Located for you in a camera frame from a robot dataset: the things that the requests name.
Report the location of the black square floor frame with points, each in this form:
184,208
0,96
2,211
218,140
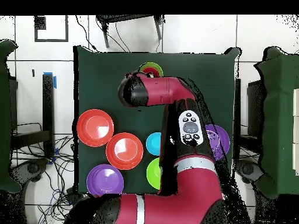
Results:
39,23

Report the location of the small green plastic bowl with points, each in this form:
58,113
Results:
150,64

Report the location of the black metal frame stand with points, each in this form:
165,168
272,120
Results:
126,18

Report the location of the small blue plastic bowl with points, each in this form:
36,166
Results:
153,144

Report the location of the large purple plastic bowl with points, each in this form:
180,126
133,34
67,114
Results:
222,140
105,180

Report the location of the black metal beam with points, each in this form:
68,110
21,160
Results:
48,105
30,138

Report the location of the red plastic cup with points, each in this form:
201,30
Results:
150,70

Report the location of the dark green side table cloth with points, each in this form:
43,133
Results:
4,116
280,116

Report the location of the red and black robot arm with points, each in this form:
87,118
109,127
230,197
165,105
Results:
193,186

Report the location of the large orange plastic bowl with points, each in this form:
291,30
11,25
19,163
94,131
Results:
95,127
124,151

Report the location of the white box stack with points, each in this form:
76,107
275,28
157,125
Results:
296,105

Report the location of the dark grey machine base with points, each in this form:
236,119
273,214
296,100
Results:
32,168
248,170

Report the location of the large green plastic bowl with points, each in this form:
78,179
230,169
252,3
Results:
154,173

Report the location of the black power strip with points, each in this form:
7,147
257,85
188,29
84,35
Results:
74,194

